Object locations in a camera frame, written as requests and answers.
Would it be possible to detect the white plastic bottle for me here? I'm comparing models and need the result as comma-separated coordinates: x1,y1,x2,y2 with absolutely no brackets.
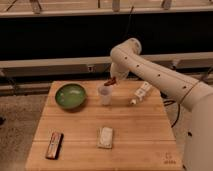
130,81,152,105

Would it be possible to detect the black coiled cable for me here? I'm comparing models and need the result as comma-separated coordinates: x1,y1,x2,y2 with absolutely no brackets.
161,93,182,128

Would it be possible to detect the black hanging cable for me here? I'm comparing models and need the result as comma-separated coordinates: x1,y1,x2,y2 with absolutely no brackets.
101,5,135,74

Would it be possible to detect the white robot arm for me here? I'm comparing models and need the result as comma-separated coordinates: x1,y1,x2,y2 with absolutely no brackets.
110,38,213,171

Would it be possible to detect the red chili pepper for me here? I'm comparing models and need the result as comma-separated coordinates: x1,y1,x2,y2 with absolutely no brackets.
104,77,117,86

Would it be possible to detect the brown chocolate bar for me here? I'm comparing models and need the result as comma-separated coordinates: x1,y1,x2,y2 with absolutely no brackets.
45,132,64,160

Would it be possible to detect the green ceramic bowl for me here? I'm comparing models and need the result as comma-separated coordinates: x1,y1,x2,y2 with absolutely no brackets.
55,83,87,110

